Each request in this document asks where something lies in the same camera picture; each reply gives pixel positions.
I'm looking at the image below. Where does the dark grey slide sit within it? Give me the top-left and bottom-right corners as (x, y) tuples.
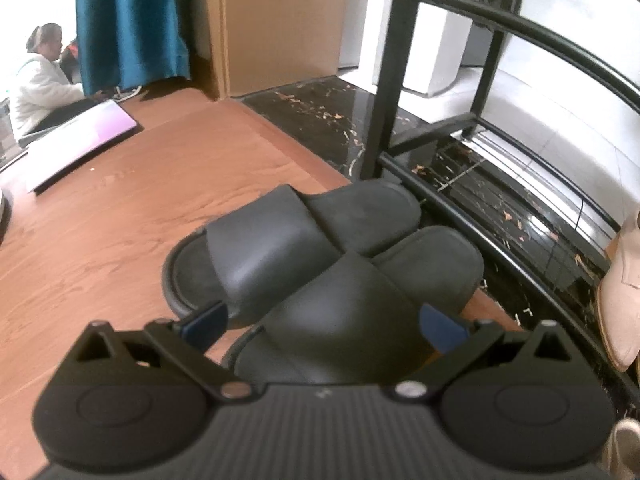
(222, 226), (484, 385)
(160, 179), (421, 328)

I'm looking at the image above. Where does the teal curtain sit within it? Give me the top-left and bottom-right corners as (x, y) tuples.
(76, 0), (190, 96)

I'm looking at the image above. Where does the beige cross-strap mule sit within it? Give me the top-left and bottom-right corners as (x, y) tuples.
(600, 417), (640, 480)

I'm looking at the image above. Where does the black metal shoe rack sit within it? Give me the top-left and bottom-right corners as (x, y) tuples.
(355, 0), (639, 417)

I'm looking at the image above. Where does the pink lace-up shoe left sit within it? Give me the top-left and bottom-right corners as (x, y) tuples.
(596, 209), (639, 372)

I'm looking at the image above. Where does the pink bathroom scale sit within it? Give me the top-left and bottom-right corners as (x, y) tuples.
(1, 100), (142, 196)

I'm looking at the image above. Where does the white air purifier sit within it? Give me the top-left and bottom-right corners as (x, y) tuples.
(368, 0), (472, 96)

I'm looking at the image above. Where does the seated person in white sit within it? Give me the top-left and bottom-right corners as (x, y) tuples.
(10, 23), (106, 141)

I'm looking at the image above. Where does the wooden cabinet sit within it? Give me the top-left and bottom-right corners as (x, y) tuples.
(206, 0), (346, 99)

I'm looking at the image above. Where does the white fan base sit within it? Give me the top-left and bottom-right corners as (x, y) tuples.
(0, 188), (13, 244)

